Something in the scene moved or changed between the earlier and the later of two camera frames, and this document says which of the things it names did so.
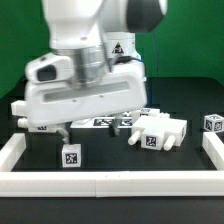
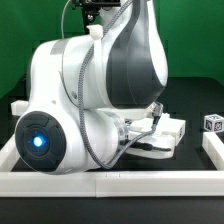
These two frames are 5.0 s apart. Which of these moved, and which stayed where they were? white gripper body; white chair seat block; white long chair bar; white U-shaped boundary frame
Moved: white gripper body
Stayed: white U-shaped boundary frame; white long chair bar; white chair seat block
